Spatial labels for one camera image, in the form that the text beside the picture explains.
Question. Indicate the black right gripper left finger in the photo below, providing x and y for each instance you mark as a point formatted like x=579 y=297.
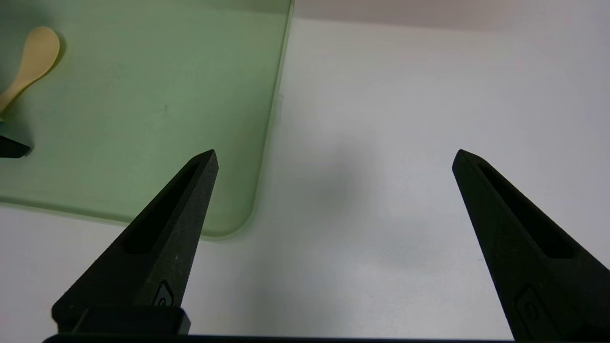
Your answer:
x=147 y=276

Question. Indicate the light green plastic tray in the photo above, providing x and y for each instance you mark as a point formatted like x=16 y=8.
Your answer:
x=143 y=95

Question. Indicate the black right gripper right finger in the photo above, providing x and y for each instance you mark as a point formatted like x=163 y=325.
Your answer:
x=533 y=267

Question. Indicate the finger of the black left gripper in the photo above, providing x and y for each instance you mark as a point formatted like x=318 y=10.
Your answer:
x=12 y=147

